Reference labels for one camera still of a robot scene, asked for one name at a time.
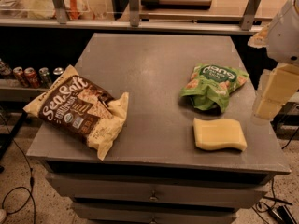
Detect grey upper drawer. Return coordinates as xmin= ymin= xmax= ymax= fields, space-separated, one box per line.
xmin=46 ymin=173 xmax=269 ymax=209

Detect green rice chip bag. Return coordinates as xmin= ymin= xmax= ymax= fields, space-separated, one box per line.
xmin=179 ymin=63 xmax=249 ymax=113

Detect metal shelf bracket right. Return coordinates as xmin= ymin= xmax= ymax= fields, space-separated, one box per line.
xmin=239 ymin=0 xmax=262 ymax=31

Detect black floor cable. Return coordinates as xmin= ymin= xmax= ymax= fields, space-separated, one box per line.
xmin=0 ymin=114 xmax=36 ymax=224

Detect yellow sponge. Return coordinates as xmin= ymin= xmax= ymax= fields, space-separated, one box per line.
xmin=193 ymin=119 xmax=247 ymax=151

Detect grey lower drawer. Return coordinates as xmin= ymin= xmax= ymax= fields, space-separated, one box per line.
xmin=72 ymin=203 xmax=237 ymax=224

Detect black power adapter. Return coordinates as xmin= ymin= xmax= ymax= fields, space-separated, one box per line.
xmin=269 ymin=205 xmax=298 ymax=224

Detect silver soda can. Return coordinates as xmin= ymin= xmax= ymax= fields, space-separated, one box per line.
xmin=39 ymin=67 xmax=52 ymax=88

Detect orange white bag on shelf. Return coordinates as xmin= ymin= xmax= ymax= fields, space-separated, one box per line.
xmin=64 ymin=0 xmax=88 ymax=20

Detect dark soda can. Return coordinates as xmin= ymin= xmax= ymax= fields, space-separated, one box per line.
xmin=52 ymin=67 xmax=64 ymax=81

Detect red soda can right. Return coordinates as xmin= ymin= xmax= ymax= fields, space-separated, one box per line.
xmin=24 ymin=67 xmax=41 ymax=89

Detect brown sea salt chip bag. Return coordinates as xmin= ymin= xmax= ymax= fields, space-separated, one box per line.
xmin=24 ymin=65 xmax=129 ymax=160

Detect metal shelf bracket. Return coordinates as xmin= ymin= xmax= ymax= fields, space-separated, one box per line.
xmin=239 ymin=0 xmax=262 ymax=31
xmin=52 ymin=0 xmax=68 ymax=24
xmin=129 ymin=0 xmax=139 ymax=27

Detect grey drawer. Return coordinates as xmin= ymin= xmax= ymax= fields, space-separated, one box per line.
xmin=72 ymin=203 xmax=237 ymax=224
xmin=46 ymin=173 xmax=269 ymax=209

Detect red soda can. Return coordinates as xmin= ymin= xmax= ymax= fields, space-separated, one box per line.
xmin=13 ymin=66 xmax=29 ymax=87
xmin=24 ymin=67 xmax=41 ymax=89

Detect metal shelf bracket left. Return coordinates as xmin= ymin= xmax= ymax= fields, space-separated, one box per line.
xmin=52 ymin=0 xmax=68 ymax=24

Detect metal shelf bracket middle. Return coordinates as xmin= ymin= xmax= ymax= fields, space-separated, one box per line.
xmin=129 ymin=0 xmax=139 ymax=27

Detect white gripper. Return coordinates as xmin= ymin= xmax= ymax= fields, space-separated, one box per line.
xmin=248 ymin=0 xmax=299 ymax=120

